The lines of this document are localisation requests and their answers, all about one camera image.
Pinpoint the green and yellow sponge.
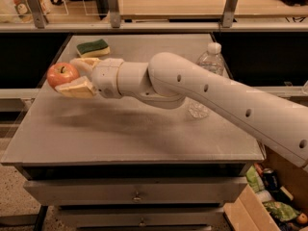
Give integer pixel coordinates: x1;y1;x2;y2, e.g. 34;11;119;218
76;38;110;58

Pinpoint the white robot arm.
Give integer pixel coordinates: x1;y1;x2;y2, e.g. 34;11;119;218
54;52;308;168

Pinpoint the left metal bracket post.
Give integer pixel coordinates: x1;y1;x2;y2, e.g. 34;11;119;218
27;0;47;29

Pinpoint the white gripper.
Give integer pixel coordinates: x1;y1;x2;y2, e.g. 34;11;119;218
55;58;124;99

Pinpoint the small orange fruit in box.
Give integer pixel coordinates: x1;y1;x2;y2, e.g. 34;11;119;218
296;213;308;225

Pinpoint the orange labelled package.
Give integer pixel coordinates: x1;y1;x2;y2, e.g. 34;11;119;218
3;0;51;23

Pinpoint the clear plastic water bottle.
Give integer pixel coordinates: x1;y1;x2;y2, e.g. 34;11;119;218
188;42;224;118

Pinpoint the cardboard box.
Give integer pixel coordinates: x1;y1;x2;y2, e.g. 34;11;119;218
224;148;308;231

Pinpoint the right metal bracket post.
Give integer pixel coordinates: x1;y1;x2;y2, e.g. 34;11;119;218
220;0;238;28

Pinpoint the middle metal bracket post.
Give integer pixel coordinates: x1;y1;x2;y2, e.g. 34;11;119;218
108;0;121;28

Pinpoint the lower drawer with knob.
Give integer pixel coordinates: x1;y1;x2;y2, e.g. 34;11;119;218
58;207;223;228

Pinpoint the black drink can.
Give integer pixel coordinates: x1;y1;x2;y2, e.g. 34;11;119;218
263;168;279;191

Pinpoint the green patterned snack bag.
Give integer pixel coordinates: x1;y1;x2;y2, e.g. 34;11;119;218
264;201;300;221

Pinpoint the metal bracket post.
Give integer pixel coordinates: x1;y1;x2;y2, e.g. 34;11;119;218
220;0;238;28
108;0;121;28
27;0;47;29

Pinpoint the red apple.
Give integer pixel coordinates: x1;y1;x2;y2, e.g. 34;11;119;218
47;63;80;89

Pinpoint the grey drawer cabinet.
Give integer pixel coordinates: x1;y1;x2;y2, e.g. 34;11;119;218
0;33;266;231

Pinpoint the upper drawer with knob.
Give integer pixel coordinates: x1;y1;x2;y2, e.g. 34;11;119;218
24;177;247;206

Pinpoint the drawer with knob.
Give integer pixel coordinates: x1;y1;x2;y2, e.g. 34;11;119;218
24;177;247;206
58;207;223;228

